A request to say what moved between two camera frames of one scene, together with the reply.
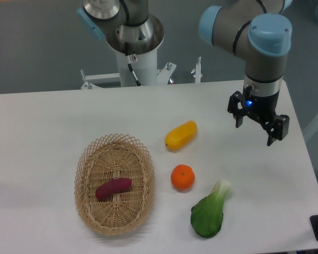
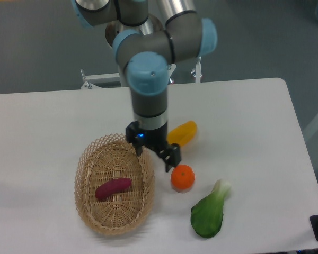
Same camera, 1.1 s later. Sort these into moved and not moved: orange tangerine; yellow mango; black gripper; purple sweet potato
Moved: black gripper
Not moved: orange tangerine; purple sweet potato; yellow mango
